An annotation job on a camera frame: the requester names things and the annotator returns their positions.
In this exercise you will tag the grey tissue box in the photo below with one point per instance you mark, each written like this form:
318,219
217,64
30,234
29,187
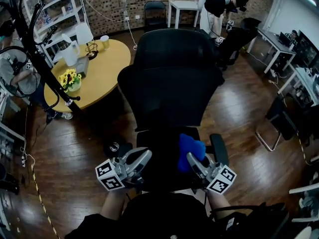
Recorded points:
82,67

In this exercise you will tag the white storage shelf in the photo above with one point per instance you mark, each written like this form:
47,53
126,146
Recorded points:
57,9

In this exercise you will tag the small white table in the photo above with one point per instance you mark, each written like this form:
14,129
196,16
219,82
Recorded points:
184,5

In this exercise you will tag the black waist pack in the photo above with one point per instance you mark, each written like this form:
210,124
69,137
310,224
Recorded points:
254,223

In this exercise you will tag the round wooden table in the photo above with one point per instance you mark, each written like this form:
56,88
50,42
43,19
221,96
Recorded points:
104,71

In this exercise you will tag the white metal rack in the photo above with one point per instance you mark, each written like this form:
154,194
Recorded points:
7,131

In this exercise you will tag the white frame chair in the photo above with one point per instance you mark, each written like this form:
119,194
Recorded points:
304,190

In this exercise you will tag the black cantilever chair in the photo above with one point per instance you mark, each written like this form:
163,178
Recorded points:
281,118

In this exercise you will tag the person's left forearm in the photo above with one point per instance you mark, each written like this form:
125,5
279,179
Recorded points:
112,203

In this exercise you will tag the pale paper cup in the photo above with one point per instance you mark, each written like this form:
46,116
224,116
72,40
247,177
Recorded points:
105,42

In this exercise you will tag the black folding chair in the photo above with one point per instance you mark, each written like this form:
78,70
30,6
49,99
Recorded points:
155,14

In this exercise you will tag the white power strip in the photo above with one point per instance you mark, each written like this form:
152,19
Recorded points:
23,161

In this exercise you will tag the black computer monitor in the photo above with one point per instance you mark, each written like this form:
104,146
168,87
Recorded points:
309,51

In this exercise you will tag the white shade table lamp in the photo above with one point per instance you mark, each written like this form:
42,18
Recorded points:
83,34

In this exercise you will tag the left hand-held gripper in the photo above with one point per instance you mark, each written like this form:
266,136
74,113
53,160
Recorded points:
117,170

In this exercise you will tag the black office chair seat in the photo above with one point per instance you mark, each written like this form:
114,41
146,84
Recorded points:
162,143

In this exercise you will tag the white kettle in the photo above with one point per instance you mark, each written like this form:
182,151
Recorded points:
71,52

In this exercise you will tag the person's black clothing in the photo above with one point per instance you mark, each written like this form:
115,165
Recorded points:
154,218

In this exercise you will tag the person's right forearm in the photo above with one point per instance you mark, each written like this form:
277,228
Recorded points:
219,205

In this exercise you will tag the black laptop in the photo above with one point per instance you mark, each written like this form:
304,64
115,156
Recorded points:
285,39

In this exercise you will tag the sunflower bouquet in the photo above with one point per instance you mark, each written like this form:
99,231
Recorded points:
69,80

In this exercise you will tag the white office desk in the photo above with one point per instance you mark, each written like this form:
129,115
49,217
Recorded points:
274,42
306,81

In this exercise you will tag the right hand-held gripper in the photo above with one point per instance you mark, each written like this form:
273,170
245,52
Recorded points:
216,178

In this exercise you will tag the dark grey chair armrest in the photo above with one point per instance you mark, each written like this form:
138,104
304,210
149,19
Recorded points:
219,149
125,149

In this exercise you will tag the black mesh chair backrest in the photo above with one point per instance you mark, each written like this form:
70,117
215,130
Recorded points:
169,98

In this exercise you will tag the black office chair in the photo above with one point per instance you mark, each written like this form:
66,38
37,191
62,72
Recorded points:
236,43

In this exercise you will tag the blue cloth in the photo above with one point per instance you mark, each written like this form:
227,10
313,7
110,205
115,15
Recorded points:
190,146

